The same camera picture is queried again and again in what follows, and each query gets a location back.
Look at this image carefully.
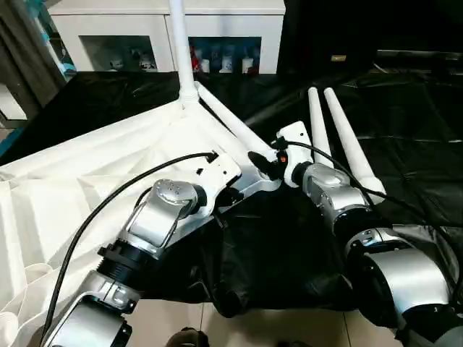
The white plastic table leg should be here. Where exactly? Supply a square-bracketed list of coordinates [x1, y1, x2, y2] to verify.
[307, 87, 334, 171]
[169, 0, 199, 109]
[323, 87, 387, 205]
[193, 81, 280, 164]

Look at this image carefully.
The white plastic table top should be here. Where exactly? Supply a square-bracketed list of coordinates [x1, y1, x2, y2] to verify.
[0, 100, 283, 347]

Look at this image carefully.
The black plastic mat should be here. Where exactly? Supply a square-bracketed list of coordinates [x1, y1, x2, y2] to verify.
[0, 69, 463, 319]

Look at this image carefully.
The white sideboard cabinet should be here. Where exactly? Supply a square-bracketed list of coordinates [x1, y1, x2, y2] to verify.
[45, 0, 287, 76]

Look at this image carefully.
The beige curtain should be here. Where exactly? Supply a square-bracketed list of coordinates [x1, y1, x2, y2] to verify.
[0, 0, 77, 124]

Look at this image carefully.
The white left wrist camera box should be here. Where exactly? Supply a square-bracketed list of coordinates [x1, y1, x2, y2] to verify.
[182, 153, 242, 219]

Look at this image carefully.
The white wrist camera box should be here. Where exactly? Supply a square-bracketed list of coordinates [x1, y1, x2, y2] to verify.
[182, 153, 242, 219]
[276, 121, 314, 189]

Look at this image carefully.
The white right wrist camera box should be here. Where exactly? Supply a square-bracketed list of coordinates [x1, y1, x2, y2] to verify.
[276, 121, 314, 189]

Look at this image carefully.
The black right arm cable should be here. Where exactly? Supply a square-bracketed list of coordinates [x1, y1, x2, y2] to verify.
[284, 140, 463, 290]

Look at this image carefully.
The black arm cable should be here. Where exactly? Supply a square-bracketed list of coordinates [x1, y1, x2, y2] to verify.
[284, 140, 463, 290]
[40, 150, 220, 344]

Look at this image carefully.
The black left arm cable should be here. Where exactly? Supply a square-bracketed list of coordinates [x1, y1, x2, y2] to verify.
[40, 150, 220, 344]

